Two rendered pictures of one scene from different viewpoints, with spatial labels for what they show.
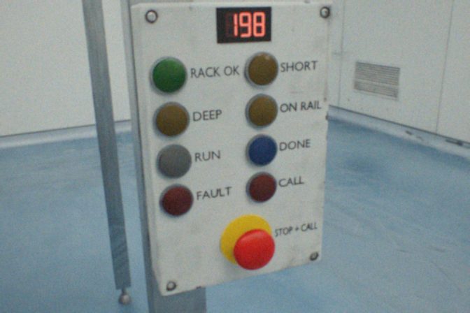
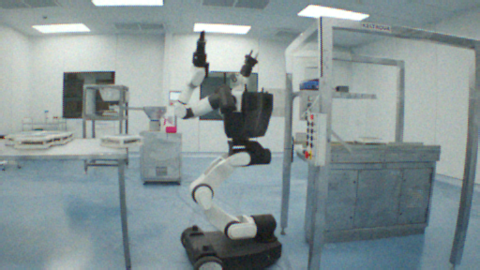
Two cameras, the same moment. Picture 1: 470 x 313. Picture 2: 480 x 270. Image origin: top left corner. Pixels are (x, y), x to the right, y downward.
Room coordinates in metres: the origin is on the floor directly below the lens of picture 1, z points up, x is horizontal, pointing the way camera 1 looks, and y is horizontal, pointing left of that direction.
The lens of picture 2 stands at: (0.47, -1.62, 1.09)
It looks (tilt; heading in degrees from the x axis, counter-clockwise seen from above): 4 degrees down; 106
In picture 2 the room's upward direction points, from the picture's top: 1 degrees clockwise
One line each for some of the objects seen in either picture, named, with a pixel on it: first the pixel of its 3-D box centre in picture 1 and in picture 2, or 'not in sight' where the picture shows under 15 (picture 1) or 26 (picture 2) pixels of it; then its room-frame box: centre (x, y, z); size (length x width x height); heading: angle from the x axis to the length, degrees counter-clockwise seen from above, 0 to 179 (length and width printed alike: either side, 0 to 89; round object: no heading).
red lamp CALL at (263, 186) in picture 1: (262, 188); not in sight; (0.38, -0.03, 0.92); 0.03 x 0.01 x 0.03; 109
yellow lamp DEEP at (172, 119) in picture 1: (172, 120); not in sight; (0.35, 0.05, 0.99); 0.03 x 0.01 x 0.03; 109
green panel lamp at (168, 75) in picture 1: (169, 75); not in sight; (0.35, 0.05, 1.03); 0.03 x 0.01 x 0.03; 109
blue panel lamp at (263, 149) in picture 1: (262, 151); not in sight; (0.38, -0.03, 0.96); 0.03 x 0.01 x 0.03; 109
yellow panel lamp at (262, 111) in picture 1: (262, 111); not in sight; (0.38, -0.03, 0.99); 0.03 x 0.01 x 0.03; 109
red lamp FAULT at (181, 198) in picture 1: (177, 201); not in sight; (0.35, 0.05, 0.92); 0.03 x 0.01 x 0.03; 109
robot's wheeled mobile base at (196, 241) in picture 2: not in sight; (233, 238); (-0.14, 0.33, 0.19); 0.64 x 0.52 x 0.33; 35
